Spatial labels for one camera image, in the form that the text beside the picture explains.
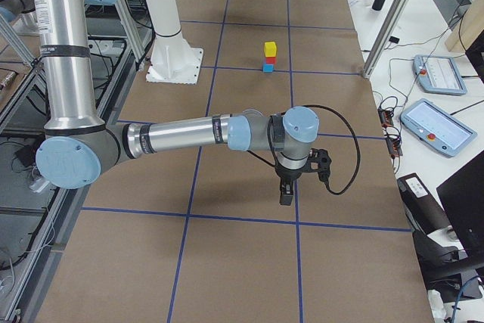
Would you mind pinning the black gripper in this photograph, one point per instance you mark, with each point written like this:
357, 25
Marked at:
288, 175

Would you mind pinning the white power strip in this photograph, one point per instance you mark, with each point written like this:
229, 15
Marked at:
39, 184

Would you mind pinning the brown table mat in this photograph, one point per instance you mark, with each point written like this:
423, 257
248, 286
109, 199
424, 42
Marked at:
198, 235

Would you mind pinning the teach pendant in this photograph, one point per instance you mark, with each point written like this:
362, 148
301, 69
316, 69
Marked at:
438, 75
436, 128

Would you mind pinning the near teach pendant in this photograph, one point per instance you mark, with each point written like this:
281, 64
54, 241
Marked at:
436, 128

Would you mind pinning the far teach pendant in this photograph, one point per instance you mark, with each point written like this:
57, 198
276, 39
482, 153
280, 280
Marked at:
438, 75

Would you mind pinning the aluminium camera post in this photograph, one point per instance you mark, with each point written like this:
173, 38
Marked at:
395, 11

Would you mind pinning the yellow foam block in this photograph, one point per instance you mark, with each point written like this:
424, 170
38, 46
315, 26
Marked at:
270, 49

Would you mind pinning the white camera mast pedestal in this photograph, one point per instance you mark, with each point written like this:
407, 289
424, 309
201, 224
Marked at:
173, 60

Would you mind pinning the black monitor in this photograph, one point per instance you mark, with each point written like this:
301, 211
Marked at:
462, 200

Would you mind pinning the aluminium frame rack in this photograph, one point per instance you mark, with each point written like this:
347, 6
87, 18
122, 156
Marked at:
35, 228

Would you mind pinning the blue foam block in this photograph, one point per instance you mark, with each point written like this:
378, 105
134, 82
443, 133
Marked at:
268, 68

